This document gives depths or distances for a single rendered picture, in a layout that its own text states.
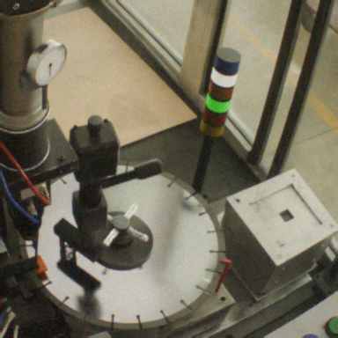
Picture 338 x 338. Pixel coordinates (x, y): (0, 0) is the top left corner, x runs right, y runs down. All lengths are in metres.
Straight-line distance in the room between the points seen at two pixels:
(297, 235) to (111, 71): 0.72
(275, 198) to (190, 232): 0.23
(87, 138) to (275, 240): 0.51
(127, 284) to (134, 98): 0.68
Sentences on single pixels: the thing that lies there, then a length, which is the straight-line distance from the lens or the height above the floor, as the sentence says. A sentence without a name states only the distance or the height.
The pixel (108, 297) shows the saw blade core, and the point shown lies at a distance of 0.96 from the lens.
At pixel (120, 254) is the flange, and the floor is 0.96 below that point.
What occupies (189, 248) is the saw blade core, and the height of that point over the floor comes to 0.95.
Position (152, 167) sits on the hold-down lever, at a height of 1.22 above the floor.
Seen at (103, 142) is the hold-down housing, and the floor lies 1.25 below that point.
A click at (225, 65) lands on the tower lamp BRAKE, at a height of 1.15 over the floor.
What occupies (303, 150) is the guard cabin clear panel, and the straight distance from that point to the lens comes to 1.29.
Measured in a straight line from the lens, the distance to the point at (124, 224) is 0.98.
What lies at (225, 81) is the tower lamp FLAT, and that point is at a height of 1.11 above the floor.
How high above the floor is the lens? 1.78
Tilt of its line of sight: 48 degrees down
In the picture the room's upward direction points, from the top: 11 degrees clockwise
